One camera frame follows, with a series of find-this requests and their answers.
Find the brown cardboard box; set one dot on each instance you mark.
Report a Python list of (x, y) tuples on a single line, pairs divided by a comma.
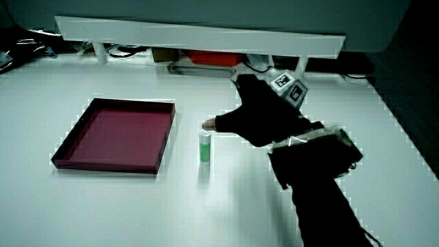
[(164, 55)]

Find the black plastic bag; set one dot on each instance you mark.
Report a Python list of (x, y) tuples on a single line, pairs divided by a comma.
[(20, 48)]

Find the red box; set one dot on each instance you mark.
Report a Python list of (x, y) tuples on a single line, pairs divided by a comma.
[(214, 58)]

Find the maroon square tray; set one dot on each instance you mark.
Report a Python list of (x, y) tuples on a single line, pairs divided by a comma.
[(120, 137)]

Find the grey flat frame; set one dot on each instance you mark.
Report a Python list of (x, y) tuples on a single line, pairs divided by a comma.
[(202, 71)]

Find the white raised shelf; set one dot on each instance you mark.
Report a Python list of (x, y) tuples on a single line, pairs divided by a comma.
[(192, 36)]

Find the person's right hand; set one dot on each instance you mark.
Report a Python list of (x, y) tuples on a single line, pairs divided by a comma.
[(264, 116)]

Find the green white glue stick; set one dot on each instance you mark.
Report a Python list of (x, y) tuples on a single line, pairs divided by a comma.
[(205, 151)]

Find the person's right forearm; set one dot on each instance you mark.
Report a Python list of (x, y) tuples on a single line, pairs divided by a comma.
[(319, 192)]

